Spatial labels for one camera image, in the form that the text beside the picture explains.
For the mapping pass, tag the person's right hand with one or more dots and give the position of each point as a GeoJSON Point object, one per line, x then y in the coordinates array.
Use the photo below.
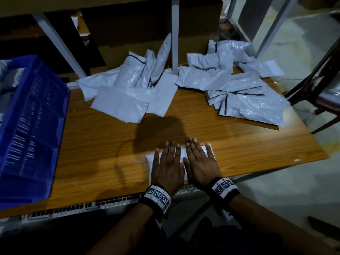
{"type": "Point", "coordinates": [203, 164]}

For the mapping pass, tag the person's left hand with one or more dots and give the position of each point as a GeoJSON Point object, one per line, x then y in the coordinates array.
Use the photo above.
{"type": "Point", "coordinates": [168, 170]}

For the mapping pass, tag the grey mailer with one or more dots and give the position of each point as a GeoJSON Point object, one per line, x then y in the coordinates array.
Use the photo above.
{"type": "Point", "coordinates": [184, 151]}

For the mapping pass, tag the pile of grey mailer bags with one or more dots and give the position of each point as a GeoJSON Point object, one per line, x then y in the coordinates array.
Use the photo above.
{"type": "Point", "coordinates": [233, 93]}

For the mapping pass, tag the blue plastic crate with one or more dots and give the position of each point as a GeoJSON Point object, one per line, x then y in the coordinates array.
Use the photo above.
{"type": "Point", "coordinates": [37, 146]}

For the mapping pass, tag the packed white bags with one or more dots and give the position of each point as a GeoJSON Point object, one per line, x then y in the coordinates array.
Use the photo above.
{"type": "Point", "coordinates": [8, 82]}

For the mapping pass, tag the person's right forearm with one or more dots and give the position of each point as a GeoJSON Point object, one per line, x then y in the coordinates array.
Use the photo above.
{"type": "Point", "coordinates": [281, 225]}

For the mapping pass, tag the person's left forearm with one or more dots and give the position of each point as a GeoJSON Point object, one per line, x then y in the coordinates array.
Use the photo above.
{"type": "Point", "coordinates": [119, 233]}

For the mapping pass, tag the left marker wristband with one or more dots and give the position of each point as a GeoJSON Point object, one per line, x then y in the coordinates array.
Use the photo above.
{"type": "Point", "coordinates": [157, 198]}

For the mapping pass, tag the marker wristband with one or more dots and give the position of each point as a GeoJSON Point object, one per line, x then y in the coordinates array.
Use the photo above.
{"type": "Point", "coordinates": [157, 198]}
{"type": "Point", "coordinates": [223, 189]}

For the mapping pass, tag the right marker wristband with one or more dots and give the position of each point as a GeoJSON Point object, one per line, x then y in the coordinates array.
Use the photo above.
{"type": "Point", "coordinates": [223, 189]}

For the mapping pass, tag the wooden table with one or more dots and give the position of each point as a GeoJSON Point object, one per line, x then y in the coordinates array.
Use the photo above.
{"type": "Point", "coordinates": [265, 151]}

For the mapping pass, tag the white metal shelf leg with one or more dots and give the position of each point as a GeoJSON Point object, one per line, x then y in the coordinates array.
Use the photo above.
{"type": "Point", "coordinates": [59, 45]}
{"type": "Point", "coordinates": [175, 34]}
{"type": "Point", "coordinates": [277, 26]}

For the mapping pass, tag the brown wooden chair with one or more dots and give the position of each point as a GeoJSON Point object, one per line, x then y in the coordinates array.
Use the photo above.
{"type": "Point", "coordinates": [318, 87]}

